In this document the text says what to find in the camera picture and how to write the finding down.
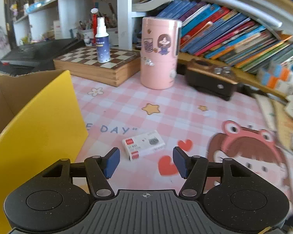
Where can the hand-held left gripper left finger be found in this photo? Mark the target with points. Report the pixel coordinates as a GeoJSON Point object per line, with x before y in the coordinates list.
{"type": "Point", "coordinates": [111, 163]}

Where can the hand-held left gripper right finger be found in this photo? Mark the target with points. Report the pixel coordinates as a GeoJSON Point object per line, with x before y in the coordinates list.
{"type": "Point", "coordinates": [182, 162]}

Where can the white staple box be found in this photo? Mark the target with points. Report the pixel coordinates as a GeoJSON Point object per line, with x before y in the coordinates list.
{"type": "Point", "coordinates": [142, 145]}

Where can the yellow cardboard box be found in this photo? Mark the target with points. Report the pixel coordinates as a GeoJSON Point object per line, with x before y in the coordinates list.
{"type": "Point", "coordinates": [46, 126]}

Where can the dark brown wooden box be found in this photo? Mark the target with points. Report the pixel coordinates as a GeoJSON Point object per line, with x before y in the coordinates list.
{"type": "Point", "coordinates": [210, 82]}

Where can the wooden chessboard box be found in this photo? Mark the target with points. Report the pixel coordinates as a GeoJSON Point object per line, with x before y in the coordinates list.
{"type": "Point", "coordinates": [92, 70]}

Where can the pink cylindrical container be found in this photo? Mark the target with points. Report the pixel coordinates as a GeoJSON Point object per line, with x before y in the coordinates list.
{"type": "Point", "coordinates": [156, 63]}

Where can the stack of papers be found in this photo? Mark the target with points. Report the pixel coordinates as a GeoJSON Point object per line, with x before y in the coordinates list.
{"type": "Point", "coordinates": [285, 124]}

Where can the white spray bottle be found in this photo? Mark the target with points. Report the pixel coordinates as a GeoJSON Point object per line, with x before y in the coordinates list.
{"type": "Point", "coordinates": [102, 46]}

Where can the orange white small box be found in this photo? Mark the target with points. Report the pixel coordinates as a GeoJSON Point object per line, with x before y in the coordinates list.
{"type": "Point", "coordinates": [276, 78]}
{"type": "Point", "coordinates": [291, 70]}

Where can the white pen cup with brushes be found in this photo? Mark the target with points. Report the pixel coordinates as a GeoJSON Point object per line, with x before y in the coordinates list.
{"type": "Point", "coordinates": [86, 37]}
{"type": "Point", "coordinates": [112, 35]}

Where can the black electronic keyboard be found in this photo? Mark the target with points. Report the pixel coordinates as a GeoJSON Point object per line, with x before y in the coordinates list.
{"type": "Point", "coordinates": [39, 53]}

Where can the row of colourful books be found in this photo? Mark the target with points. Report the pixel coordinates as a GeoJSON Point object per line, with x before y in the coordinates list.
{"type": "Point", "coordinates": [224, 36]}

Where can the white box red label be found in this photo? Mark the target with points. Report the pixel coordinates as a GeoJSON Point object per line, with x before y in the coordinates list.
{"type": "Point", "coordinates": [57, 30]}

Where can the red hanging ornament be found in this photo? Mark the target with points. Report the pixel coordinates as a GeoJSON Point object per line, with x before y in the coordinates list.
{"type": "Point", "coordinates": [94, 17]}

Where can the white shelf unit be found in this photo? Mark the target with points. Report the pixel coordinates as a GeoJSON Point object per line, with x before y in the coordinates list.
{"type": "Point", "coordinates": [68, 7]}

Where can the lying white book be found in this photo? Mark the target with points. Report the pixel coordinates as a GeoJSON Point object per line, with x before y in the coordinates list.
{"type": "Point", "coordinates": [156, 1]}

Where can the grey white desk hutch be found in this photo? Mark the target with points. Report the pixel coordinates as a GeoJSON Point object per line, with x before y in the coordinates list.
{"type": "Point", "coordinates": [234, 4]}

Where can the blue tissue pack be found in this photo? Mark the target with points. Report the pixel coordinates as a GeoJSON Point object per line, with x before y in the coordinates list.
{"type": "Point", "coordinates": [34, 6]}

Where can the dark wooden door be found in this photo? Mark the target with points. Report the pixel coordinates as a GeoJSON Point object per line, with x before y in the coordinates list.
{"type": "Point", "coordinates": [9, 17]}

